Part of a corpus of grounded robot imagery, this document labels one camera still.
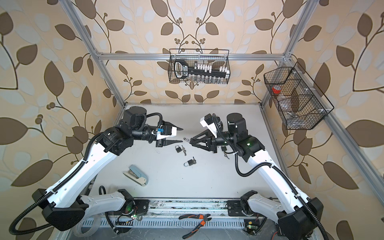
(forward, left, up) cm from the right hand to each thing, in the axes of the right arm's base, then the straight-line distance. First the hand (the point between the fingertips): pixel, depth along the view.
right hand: (194, 142), depth 62 cm
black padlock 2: (+5, +3, -31) cm, 32 cm away
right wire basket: (+18, -53, +3) cm, 56 cm away
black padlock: (+1, +3, +1) cm, 3 cm away
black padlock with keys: (+15, +11, -33) cm, 37 cm away
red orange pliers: (-23, -4, -31) cm, 39 cm away
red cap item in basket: (+35, -49, -1) cm, 60 cm away
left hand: (+2, +5, +5) cm, 7 cm away
